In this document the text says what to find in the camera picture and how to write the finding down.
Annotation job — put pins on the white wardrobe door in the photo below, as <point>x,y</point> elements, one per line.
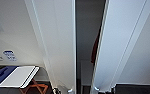
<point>54,33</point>
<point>124,33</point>

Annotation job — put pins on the orange folding stand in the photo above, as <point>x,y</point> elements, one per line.
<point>34,88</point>

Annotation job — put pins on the white flat board dark edge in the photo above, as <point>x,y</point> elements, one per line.
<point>19,76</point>

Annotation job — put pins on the white wardrobe carcass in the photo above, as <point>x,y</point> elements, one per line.
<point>86,26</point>

